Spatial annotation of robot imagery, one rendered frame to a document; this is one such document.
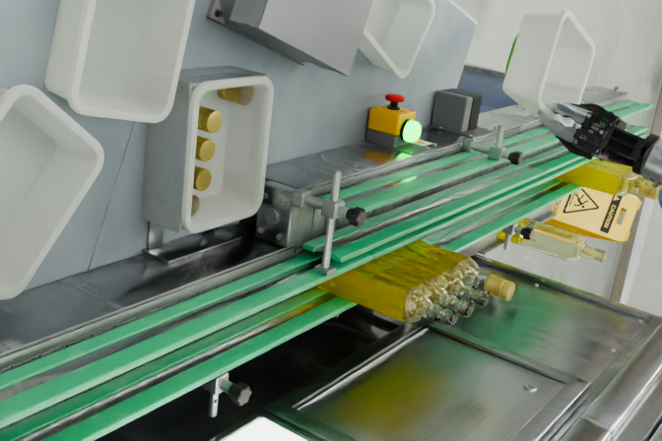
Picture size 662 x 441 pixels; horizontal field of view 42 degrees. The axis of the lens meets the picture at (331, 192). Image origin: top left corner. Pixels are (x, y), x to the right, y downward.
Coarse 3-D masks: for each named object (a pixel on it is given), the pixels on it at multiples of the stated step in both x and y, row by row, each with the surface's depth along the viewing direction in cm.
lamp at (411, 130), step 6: (408, 120) 170; (402, 126) 169; (408, 126) 169; (414, 126) 168; (420, 126) 170; (402, 132) 169; (408, 132) 168; (414, 132) 168; (420, 132) 170; (402, 138) 170; (408, 138) 169; (414, 138) 169
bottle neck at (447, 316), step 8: (432, 304) 135; (440, 304) 135; (424, 312) 135; (432, 312) 134; (440, 312) 134; (448, 312) 133; (456, 312) 134; (440, 320) 134; (448, 320) 133; (456, 320) 135
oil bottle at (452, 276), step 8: (400, 248) 153; (392, 256) 150; (400, 256) 149; (408, 256) 150; (416, 256) 150; (424, 256) 151; (416, 264) 147; (424, 264) 147; (432, 264) 148; (440, 264) 148; (432, 272) 145; (440, 272) 145; (448, 272) 145; (456, 272) 146; (448, 280) 144; (456, 280) 144; (448, 288) 144; (456, 288) 144
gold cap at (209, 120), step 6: (204, 108) 125; (204, 114) 124; (210, 114) 124; (216, 114) 125; (198, 120) 124; (204, 120) 124; (210, 120) 124; (216, 120) 125; (222, 120) 126; (198, 126) 125; (204, 126) 124; (210, 126) 124; (216, 126) 125; (210, 132) 125
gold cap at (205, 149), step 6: (198, 138) 125; (204, 138) 125; (198, 144) 124; (204, 144) 124; (210, 144) 125; (198, 150) 124; (204, 150) 125; (210, 150) 126; (198, 156) 124; (204, 156) 125; (210, 156) 126
